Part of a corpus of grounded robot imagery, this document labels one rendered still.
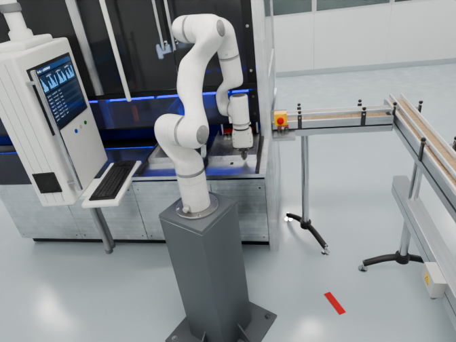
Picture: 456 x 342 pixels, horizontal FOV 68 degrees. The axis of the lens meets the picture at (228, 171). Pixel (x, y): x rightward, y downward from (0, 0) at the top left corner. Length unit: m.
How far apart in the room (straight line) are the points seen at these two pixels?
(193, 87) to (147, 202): 1.30
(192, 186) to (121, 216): 1.29
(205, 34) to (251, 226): 1.44
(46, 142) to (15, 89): 0.26
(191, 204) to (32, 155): 0.82
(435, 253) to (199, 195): 1.08
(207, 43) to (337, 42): 5.36
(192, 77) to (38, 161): 0.91
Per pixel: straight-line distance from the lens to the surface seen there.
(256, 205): 2.25
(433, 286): 1.70
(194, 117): 1.26
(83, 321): 2.44
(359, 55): 6.68
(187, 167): 1.34
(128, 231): 2.68
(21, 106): 1.76
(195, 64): 1.31
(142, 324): 2.27
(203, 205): 1.45
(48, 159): 1.83
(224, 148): 1.93
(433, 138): 1.92
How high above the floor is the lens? 1.72
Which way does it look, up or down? 30 degrees down
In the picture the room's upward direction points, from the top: 8 degrees counter-clockwise
